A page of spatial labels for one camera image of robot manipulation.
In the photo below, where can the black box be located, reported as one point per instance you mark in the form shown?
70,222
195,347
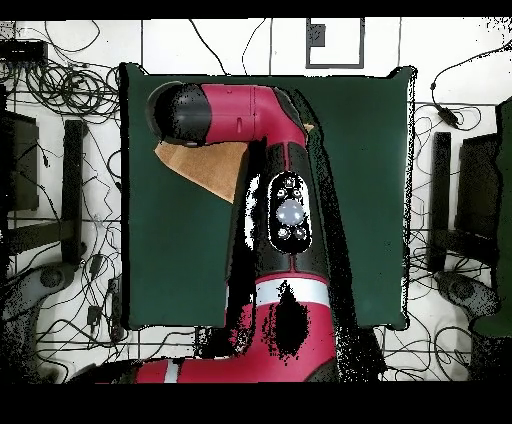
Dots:
20,52

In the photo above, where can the black stand bar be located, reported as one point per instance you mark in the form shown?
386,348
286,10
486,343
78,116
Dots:
72,180
440,192

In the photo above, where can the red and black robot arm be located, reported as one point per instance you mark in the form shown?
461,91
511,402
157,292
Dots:
240,112

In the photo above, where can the small black adapter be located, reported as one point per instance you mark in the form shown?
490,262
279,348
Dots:
94,315

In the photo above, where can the tan terry towel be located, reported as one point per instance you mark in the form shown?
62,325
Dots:
200,168

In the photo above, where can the black power strip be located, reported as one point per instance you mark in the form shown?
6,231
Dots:
115,304

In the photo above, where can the dark wheeled stand foot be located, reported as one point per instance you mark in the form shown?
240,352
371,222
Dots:
52,276
462,288

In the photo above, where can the green cloth sheet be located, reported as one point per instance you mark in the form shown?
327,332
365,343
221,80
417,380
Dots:
506,200

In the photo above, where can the black power adapter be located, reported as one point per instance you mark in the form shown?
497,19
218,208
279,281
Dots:
448,116

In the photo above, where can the dark green table cloth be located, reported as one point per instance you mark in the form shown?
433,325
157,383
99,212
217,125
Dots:
180,260

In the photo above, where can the black panel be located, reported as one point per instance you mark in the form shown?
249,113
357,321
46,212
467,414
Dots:
478,180
20,160

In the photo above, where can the grey square frame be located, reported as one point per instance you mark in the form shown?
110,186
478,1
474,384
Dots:
316,36

